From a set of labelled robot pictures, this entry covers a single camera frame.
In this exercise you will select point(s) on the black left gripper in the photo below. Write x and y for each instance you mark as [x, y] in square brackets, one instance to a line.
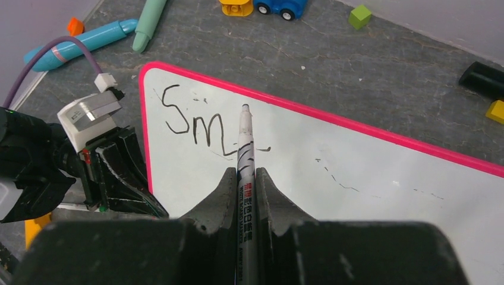
[111, 178]

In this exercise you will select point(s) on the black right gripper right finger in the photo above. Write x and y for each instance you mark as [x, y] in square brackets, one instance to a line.
[295, 248]

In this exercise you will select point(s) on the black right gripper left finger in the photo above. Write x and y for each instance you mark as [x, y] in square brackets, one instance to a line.
[199, 248]

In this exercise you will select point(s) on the black capped white marker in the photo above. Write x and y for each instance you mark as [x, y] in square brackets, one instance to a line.
[247, 260]

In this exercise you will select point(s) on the pink framed whiteboard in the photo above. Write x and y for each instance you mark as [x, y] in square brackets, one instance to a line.
[331, 167]

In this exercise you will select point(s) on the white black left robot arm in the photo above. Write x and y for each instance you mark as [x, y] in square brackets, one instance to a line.
[39, 165]

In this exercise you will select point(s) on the blue toy stick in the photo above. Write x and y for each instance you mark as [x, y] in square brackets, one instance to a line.
[66, 48]

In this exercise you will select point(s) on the small orange toy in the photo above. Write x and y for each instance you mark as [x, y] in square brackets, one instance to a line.
[75, 27]

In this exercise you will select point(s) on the mint green toy stick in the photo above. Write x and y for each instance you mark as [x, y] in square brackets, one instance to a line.
[147, 24]

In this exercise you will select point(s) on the yellow toy piece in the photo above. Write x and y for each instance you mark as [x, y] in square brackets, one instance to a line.
[237, 8]

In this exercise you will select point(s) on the blue toy car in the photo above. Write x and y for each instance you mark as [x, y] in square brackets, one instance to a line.
[289, 10]

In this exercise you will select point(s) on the small green cube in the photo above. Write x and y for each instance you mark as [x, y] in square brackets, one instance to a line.
[359, 17]

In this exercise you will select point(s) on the yellow block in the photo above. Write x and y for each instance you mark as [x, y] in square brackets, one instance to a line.
[495, 111]

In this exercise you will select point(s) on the black cylinder object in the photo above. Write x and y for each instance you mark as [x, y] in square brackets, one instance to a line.
[484, 80]

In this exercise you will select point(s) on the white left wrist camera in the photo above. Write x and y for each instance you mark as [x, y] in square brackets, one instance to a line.
[89, 117]

